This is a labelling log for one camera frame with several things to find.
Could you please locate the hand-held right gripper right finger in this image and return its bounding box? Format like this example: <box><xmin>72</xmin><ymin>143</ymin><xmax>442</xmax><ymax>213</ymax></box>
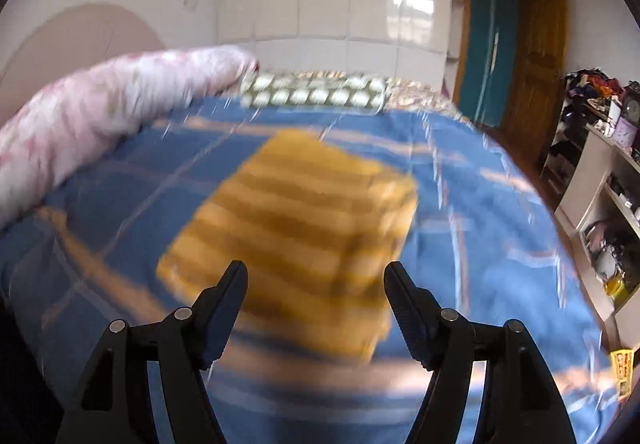
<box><xmin>384</xmin><ymin>261</ymin><xmax>571</xmax><ymax>444</ymax></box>

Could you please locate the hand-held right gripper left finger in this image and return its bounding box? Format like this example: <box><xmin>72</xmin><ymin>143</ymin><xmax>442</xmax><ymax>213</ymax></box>
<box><xmin>55</xmin><ymin>260</ymin><xmax>249</xmax><ymax>444</ymax></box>

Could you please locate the yellow striped sweater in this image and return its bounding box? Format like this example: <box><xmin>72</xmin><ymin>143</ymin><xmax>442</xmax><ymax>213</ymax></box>
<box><xmin>156</xmin><ymin>129</ymin><xmax>420</xmax><ymax>365</ymax></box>

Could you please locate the blue plaid bed sheet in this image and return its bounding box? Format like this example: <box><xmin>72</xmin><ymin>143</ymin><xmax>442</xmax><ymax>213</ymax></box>
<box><xmin>0</xmin><ymin>96</ymin><xmax>621</xmax><ymax>444</ymax></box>

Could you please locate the white bag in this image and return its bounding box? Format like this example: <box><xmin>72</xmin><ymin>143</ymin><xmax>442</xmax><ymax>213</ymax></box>
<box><xmin>594</xmin><ymin>248</ymin><xmax>622</xmax><ymax>281</ymax></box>

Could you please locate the yellow container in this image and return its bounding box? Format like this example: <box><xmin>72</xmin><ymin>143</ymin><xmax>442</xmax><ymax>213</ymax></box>
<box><xmin>604</xmin><ymin>274</ymin><xmax>629</xmax><ymax>299</ymax></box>

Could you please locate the yellow box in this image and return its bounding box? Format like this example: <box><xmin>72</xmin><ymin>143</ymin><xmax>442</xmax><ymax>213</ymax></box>
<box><xmin>610</xmin><ymin>349</ymin><xmax>635</xmax><ymax>400</ymax></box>

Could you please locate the floral patterned mattress cover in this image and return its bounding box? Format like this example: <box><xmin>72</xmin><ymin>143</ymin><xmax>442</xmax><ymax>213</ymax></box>
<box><xmin>270</xmin><ymin>68</ymin><xmax>466</xmax><ymax>121</ymax></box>

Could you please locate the white shelf unit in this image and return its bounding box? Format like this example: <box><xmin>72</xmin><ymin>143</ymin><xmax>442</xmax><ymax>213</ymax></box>
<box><xmin>555</xmin><ymin>124</ymin><xmax>640</xmax><ymax>355</ymax></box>

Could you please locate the green white checkered pillow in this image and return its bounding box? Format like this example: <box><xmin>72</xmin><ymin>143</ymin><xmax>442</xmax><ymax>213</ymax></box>
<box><xmin>240</xmin><ymin>72</ymin><xmax>391</xmax><ymax>115</ymax></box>

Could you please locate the pink white rolled quilt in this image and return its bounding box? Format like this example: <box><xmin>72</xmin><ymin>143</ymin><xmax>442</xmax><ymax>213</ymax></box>
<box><xmin>0</xmin><ymin>46</ymin><xmax>261</xmax><ymax>229</ymax></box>

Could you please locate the wooden door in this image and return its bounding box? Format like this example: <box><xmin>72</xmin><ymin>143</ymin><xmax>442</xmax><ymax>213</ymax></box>
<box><xmin>500</xmin><ymin>0</ymin><xmax>568</xmax><ymax>169</ymax></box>

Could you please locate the teal door curtain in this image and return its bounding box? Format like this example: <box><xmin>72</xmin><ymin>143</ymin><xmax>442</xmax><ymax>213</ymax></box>
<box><xmin>457</xmin><ymin>0</ymin><xmax>521</xmax><ymax>127</ymax></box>

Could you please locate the purple alarm clock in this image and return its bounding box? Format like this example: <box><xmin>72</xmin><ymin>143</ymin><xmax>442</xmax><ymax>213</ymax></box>
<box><xmin>612</xmin><ymin>116</ymin><xmax>637</xmax><ymax>148</ymax></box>

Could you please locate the black round clock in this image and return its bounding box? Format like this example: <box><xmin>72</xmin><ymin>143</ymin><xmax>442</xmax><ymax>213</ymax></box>
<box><xmin>622</xmin><ymin>81</ymin><xmax>640</xmax><ymax>131</ymax></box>

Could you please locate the pale arched headboard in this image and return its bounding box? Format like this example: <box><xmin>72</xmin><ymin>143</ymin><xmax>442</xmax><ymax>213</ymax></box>
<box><xmin>0</xmin><ymin>2</ymin><xmax>166</xmax><ymax>125</ymax></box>

